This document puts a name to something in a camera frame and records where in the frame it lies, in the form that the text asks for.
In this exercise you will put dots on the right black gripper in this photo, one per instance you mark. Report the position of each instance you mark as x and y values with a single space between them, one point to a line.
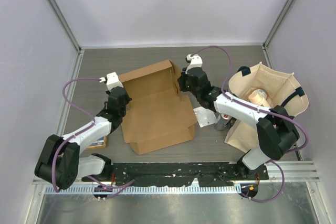
181 81

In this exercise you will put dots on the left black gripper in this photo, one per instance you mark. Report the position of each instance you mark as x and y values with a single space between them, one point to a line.
127 98

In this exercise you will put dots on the brown cardboard box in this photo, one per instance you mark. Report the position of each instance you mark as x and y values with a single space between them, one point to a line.
159 116

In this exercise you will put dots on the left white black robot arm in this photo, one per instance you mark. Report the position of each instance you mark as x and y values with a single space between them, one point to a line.
60 162

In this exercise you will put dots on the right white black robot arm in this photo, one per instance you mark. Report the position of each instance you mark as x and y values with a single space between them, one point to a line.
276 131

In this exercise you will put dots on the yellow sponge with blue label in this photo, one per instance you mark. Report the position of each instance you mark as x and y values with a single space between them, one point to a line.
100 143

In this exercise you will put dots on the clear plastic sachet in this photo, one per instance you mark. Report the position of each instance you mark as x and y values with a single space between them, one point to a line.
205 117

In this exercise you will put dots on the silver red drink can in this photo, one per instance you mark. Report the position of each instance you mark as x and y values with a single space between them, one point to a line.
224 121

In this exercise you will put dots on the peach tube in bag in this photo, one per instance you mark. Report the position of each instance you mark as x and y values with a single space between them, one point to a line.
259 97

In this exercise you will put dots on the beige canvas tote bag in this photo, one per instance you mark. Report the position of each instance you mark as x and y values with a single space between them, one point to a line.
281 88

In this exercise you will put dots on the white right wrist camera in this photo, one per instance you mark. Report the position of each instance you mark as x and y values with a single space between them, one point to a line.
194 61

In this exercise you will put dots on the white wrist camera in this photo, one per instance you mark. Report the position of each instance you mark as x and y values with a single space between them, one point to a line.
194 61
111 81

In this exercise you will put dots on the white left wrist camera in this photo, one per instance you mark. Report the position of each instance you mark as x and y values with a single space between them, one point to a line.
111 81

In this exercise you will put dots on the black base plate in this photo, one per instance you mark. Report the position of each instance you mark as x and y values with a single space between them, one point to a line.
208 174

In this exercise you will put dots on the perforated cable duct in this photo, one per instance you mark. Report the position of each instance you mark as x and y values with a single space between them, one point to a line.
83 189

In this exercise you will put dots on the aluminium frame rail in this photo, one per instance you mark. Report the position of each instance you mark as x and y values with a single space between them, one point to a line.
294 171

